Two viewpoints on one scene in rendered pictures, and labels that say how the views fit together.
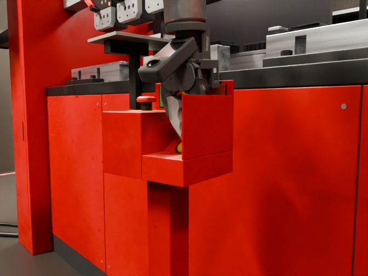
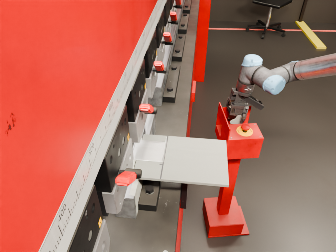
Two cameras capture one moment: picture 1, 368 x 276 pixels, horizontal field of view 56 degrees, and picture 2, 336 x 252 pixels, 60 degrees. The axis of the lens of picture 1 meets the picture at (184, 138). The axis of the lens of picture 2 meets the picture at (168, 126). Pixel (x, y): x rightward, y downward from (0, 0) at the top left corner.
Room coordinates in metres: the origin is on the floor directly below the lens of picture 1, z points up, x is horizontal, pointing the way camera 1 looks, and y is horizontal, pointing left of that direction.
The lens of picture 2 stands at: (1.61, 0.57, 1.61)
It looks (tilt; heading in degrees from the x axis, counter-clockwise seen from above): 39 degrees down; 228
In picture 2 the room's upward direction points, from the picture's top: straight up
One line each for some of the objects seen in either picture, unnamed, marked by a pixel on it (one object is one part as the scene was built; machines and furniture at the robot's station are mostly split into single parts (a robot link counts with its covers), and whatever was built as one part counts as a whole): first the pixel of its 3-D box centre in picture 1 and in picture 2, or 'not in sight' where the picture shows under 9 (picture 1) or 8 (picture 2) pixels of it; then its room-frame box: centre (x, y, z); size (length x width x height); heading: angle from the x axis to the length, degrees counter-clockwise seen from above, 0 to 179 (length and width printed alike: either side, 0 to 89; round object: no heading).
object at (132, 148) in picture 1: (167, 126); (238, 129); (0.67, 0.03, 0.75); 0.20 x 0.16 x 0.18; 52
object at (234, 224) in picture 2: not in sight; (226, 216); (0.65, 0.05, 0.06); 0.25 x 0.20 x 0.12; 142
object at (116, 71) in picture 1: (99, 76); not in sight; (1.68, 0.41, 0.92); 0.50 x 0.06 x 0.10; 41
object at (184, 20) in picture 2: not in sight; (184, 23); (0.17, -0.84, 0.89); 0.30 x 0.05 x 0.03; 41
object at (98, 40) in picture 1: (137, 41); (182, 158); (1.17, 0.15, 1.00); 0.26 x 0.18 x 0.01; 131
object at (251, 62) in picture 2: not in sight; (251, 69); (0.63, 0.01, 1.03); 0.09 x 0.08 x 0.11; 80
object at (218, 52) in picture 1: (182, 66); (138, 158); (1.23, 0.01, 0.92); 0.39 x 0.06 x 0.10; 41
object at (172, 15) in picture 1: (183, 13); (245, 86); (0.63, 0.00, 0.95); 0.08 x 0.08 x 0.05
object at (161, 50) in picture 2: not in sight; (151, 38); (0.98, -0.20, 1.20); 0.15 x 0.09 x 0.17; 41
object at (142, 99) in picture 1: (146, 104); (245, 129); (0.69, 0.07, 0.79); 0.04 x 0.04 x 0.04
